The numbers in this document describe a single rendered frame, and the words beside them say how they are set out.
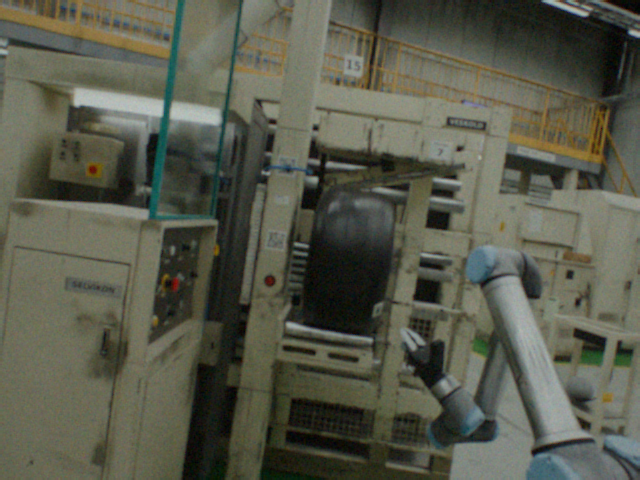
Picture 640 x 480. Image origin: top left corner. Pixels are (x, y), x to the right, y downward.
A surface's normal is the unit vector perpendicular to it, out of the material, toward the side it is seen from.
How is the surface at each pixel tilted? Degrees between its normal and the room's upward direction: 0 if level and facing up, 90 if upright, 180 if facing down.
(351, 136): 90
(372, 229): 61
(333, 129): 90
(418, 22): 90
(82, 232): 90
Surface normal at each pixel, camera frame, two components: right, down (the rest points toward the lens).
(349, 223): 0.04, -0.47
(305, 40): -0.04, 0.04
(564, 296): 0.33, 0.10
